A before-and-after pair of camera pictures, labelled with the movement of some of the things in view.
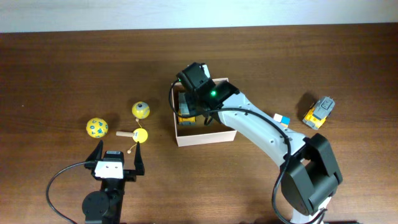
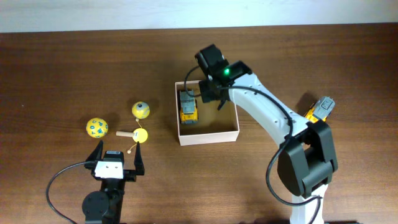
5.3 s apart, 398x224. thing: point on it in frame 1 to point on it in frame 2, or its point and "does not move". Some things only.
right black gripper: (193, 106) to (210, 94)
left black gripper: (131, 175) does not move
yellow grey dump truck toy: (184, 117) does not move
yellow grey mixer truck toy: (316, 115) does not move
